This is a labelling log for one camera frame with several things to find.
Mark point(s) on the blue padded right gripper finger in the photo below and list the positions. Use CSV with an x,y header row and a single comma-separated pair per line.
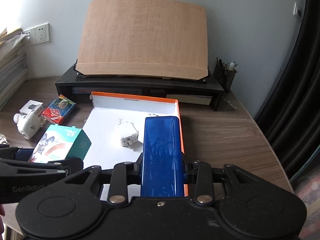
x,y
187,168
138,165

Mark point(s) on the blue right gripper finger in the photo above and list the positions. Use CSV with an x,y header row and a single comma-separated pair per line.
x,y
23,153

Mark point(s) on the blue plastic case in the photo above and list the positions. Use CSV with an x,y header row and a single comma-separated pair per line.
x,y
162,172

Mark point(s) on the white mosquito heater with bottle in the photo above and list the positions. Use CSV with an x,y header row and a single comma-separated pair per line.
x,y
28,125

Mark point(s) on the teal mosquito coil box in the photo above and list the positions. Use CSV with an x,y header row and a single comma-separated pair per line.
x,y
60,143

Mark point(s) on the red blue playing card box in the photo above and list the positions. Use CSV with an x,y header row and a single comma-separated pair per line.
x,y
58,110

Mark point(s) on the person's hand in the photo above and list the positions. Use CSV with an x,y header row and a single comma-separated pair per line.
x,y
2,214

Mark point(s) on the white USB charger plug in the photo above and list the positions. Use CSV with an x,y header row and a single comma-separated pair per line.
x,y
129,139

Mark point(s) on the white charger packaging box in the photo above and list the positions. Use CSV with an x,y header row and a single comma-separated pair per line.
x,y
29,106

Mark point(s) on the clear pen on table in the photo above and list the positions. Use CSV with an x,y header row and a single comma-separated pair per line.
x,y
230,104

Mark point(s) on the black monitor riser shelf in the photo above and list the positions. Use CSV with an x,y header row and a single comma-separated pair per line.
x,y
72,83

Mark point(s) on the stack of books and papers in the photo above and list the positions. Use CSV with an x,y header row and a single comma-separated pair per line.
x,y
14,70

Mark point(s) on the black mesh pen holder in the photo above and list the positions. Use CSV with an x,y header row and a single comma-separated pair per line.
x,y
224,73

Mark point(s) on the dark curtain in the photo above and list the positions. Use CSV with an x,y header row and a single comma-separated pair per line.
x,y
290,117

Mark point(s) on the wooden book stand board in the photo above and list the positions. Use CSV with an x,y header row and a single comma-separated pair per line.
x,y
156,38

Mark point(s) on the white left wall socket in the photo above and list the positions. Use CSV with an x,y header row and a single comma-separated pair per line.
x,y
29,38

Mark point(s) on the white double wall socket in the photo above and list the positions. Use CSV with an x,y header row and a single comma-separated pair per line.
x,y
41,33

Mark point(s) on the white wall switch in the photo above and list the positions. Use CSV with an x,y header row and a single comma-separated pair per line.
x,y
298,11

